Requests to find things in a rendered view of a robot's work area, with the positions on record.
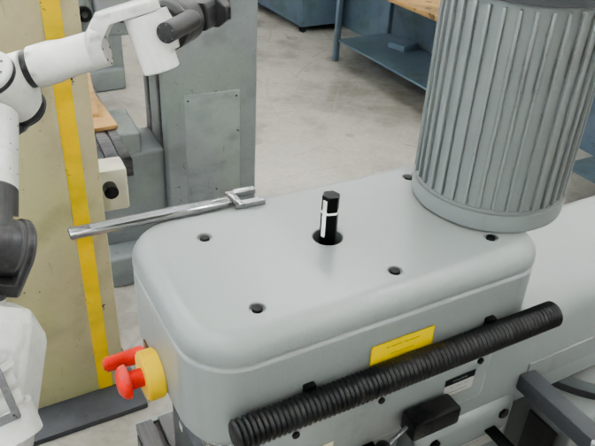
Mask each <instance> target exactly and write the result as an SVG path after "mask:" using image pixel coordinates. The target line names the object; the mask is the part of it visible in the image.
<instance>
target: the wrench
mask: <svg viewBox="0 0 595 446"><path fill-rule="evenodd" d="M255 193H256V189H255V188H254V187H253V186H250V187H246V188H238V189H233V191H227V192H225V196H221V197H216V198H212V199H207V200H203V201H198V202H195V203H190V204H182V205H177V206H173V207H168V208H164V209H159V210H155V211H147V212H142V213H137V214H133V215H128V216H125V217H120V218H116V219H108V220H103V221H98V222H94V223H89V224H85V225H80V226H76V227H69V228H68V229H67V232H68V234H69V236H70V239H71V240H75V239H80V238H84V237H88V236H92V235H100V234H104V233H109V232H113V231H118V230H121V229H126V228H131V227H138V226H142V225H147V224H151V223H155V222H160V221H164V220H169V219H176V218H180V217H185V216H189V215H193V214H198V213H202V212H206V211H214V210H219V209H222V208H227V207H231V206H232V205H233V206H234V208H235V209H236V210H238V209H243V208H244V209H246V208H250V207H254V206H259V205H262V204H266V199H265V198H264V197H263V196H258V197H253V198H250V199H245V200H242V201H241V200H240V199H239V198H238V197H241V196H249V195H254V194H255Z"/></svg>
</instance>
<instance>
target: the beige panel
mask: <svg viewBox="0 0 595 446"><path fill-rule="evenodd" d="M79 33H82V31H81V17H80V9H79V2H78V0H0V51H1V52H3V53H4V54H8V53H11V52H14V51H17V50H24V49H25V47H27V46H29V45H32V44H36V43H39V42H44V41H49V40H57V39H62V38H65V37H68V36H71V35H77V34H79ZM41 89H42V94H43V95H44V97H45V99H46V102H47V109H46V112H45V113H44V115H43V117H42V118H41V119H40V120H39V121H38V122H37V123H36V124H34V125H33V126H31V127H29V128H28V129H27V131H26V132H24V133H22V134H21V135H19V216H18V217H13V219H16V220H18V219H29V220H31V221H32V223H33V224H34V226H35V229H36V233H37V251H36V255H35V261H34V264H33V266H32V269H31V271H30V273H29V275H28V277H27V281H26V284H25V286H24V288H23V290H22V292H21V295H20V296H19V297H17V298H10V297H7V299H6V302H11V303H14V304H17V305H19V306H22V307H24V308H27V309H29V310H30V311H31V312H32V313H33V314H34V316H35V318H36V319H37V321H38V322H39V324H40V325H41V327H42V329H43V330H44V332H45V334H46V339H47V346H46V352H45V359H44V367H43V373H42V386H41V393H40V400H39V407H38V414H39V416H40V419H41V421H42V423H43V426H42V429H41V430H40V431H39V432H38V433H36V434H35V440H34V446H37V445H40V444H43V443H45V442H49V441H52V440H55V439H58V438H60V437H63V436H66V435H68V434H72V433H75V432H78V431H81V430H83V429H86V428H89V427H93V426H95V425H98V424H101V423H104V422H106V421H109V420H112V419H116V418H118V417H121V416H124V415H127V414H129V413H132V412H135V411H139V410H141V409H144V408H147V407H148V403H147V401H146V398H145V396H144V394H143V392H142V390H141V388H137V389H134V390H133V395H134V397H133V398H132V399H129V400H128V399H125V398H123V397H122V396H121V395H120V394H119V391H118V389H117V386H116V382H115V378H114V374H115V372H116V370H115V371H112V372H107V371H105V370H104V368H103V364H102V361H104V358H106V357H109V356H111V355H114V354H117V353H120V352H122V351H124V350H123V349H122V348H121V344H120V331H119V323H118V316H117V309H116V302H115V295H114V287H113V280H112V267H111V260H110V252H109V245H108V237H107V233H104V234H100V235H92V236H88V237H84V238H80V239H75V240H71V239H70V236H69V234H68V232H67V229H68V228H69V227H76V226H80V225H85V224H89V223H94V222H98V221H103V220H105V215H104V202H103V195H102V188H101V181H100V173H99V166H98V159H97V146H96V138H95V131H94V123H93V116H92V109H91V102H90V94H89V81H88V74H87V73H85V74H81V75H78V76H74V77H73V78H70V79H68V80H66V81H64V82H61V83H58V84H55V85H51V86H49V87H45V88H41Z"/></svg>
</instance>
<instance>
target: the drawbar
mask: <svg viewBox="0 0 595 446"><path fill-rule="evenodd" d="M323 200H324V201H326V202H328V203H327V213H328V214H330V213H337V212H338V209H339V201H340V194H339V193H337V192H335V191H334V190H330V191H324V193H323V195H322V203H321V210H322V209H323ZM321 221H322V213H321ZM337 221H338V214H337V215H334V216H327V215H326V226H325V236H324V238H323V237H322V236H321V224H320V236H319V244H322V245H336V230H337Z"/></svg>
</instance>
